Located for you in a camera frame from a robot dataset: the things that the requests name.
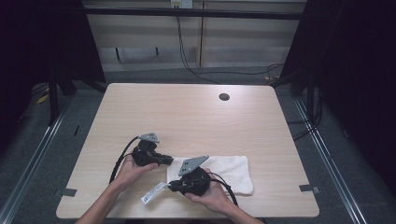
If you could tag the metal floor rail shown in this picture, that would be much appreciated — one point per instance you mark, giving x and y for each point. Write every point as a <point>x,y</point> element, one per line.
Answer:
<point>34,155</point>
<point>327,161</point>

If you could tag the black curtain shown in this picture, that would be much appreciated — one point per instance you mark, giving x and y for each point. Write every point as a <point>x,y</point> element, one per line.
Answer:
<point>40,40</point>
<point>358,77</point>

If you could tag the white towel with label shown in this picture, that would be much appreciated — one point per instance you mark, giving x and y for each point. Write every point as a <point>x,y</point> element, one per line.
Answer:
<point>232,174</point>

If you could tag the black horizontal frame bar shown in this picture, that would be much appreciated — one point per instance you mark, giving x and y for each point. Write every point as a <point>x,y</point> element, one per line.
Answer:
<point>193,13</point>

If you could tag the person's left hand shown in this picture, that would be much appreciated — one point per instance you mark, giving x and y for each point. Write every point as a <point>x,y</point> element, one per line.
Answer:
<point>130,174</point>

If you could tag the yellow floor object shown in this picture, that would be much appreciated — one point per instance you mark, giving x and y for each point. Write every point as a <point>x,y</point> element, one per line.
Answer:
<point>42,99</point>

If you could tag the person's right hand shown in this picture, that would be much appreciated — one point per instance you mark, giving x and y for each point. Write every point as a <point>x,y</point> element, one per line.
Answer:
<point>214,196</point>

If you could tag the white wall socket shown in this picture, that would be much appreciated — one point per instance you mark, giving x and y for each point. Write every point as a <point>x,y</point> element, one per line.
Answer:
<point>182,3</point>

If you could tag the grey tape strip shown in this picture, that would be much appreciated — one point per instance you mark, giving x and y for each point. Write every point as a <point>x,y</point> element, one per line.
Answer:
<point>67,192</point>
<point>309,188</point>

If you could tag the black metal stand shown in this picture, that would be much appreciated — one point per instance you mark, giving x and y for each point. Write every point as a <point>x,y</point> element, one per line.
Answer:
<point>53,99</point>

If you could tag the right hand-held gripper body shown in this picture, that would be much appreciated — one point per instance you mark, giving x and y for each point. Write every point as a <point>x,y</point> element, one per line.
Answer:
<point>194,183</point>

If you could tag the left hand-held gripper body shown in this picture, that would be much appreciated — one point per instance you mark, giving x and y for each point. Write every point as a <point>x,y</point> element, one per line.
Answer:
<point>144,155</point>

